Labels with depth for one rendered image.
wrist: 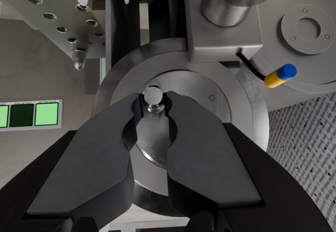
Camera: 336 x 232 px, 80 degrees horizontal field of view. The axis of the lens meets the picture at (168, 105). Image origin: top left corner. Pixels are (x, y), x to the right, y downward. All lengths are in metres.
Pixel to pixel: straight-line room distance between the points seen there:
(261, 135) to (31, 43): 2.40
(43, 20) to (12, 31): 2.12
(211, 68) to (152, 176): 0.10
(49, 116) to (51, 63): 1.79
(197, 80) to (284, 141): 0.25
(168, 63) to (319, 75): 0.13
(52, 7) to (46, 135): 0.29
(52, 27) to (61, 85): 1.77
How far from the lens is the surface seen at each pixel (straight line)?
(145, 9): 0.63
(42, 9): 0.44
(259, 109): 0.18
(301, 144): 0.34
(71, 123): 0.55
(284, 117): 0.37
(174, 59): 0.17
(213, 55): 0.16
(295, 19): 0.23
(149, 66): 0.17
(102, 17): 0.40
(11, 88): 2.38
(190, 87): 0.15
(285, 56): 0.21
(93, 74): 2.23
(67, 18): 0.45
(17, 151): 0.61
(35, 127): 0.58
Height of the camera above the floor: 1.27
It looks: 10 degrees down
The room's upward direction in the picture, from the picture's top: 177 degrees clockwise
